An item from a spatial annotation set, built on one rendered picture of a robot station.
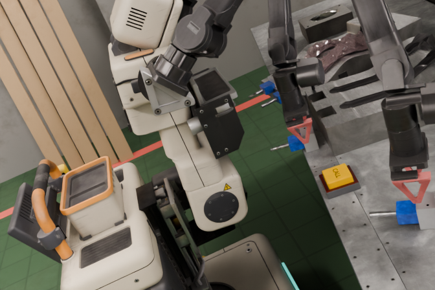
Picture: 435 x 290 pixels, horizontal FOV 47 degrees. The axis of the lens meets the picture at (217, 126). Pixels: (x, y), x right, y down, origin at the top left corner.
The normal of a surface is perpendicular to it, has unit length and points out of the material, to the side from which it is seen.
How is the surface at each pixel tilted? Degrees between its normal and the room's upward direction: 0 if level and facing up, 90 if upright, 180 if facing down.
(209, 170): 90
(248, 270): 0
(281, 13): 48
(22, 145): 90
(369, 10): 53
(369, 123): 90
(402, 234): 0
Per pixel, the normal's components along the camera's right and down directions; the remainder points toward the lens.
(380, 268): -0.35, -0.83
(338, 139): 0.05, 0.44
